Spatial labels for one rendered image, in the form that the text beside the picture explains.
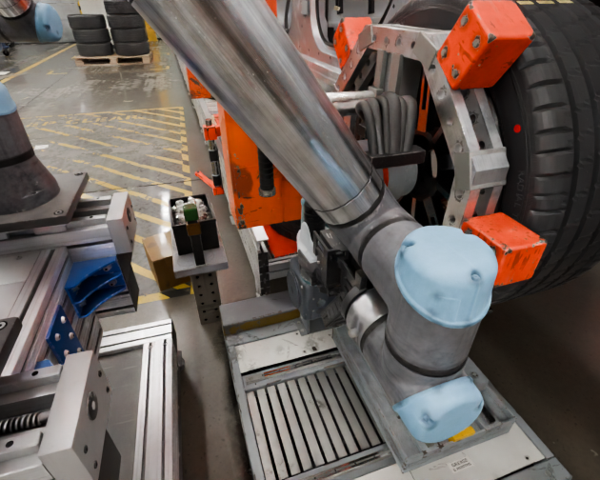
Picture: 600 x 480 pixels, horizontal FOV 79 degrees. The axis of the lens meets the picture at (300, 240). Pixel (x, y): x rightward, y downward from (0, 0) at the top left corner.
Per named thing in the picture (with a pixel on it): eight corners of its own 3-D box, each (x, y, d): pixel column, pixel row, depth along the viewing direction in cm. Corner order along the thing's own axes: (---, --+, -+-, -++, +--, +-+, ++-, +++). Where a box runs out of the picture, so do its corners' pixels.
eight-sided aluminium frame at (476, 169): (451, 343, 74) (555, 41, 44) (423, 350, 73) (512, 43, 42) (343, 215, 117) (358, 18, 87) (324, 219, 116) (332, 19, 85)
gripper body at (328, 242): (359, 219, 52) (405, 270, 43) (354, 267, 57) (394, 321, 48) (309, 229, 50) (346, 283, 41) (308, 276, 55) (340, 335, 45)
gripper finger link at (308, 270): (316, 242, 58) (346, 273, 51) (315, 251, 59) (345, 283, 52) (290, 250, 56) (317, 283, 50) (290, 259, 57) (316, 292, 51)
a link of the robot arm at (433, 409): (504, 380, 31) (477, 433, 36) (427, 296, 39) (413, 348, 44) (424, 409, 29) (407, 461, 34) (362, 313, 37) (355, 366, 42)
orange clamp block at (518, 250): (489, 246, 62) (532, 279, 55) (450, 255, 60) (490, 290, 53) (502, 210, 58) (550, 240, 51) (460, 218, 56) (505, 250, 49)
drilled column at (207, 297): (224, 319, 158) (210, 239, 134) (200, 325, 155) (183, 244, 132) (220, 304, 166) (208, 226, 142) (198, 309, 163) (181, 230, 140)
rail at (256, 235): (280, 282, 152) (278, 238, 140) (258, 287, 150) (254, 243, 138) (210, 121, 347) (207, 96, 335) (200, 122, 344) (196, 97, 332)
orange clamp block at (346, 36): (381, 50, 82) (371, 15, 83) (350, 51, 80) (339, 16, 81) (369, 70, 89) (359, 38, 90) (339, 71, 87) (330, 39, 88)
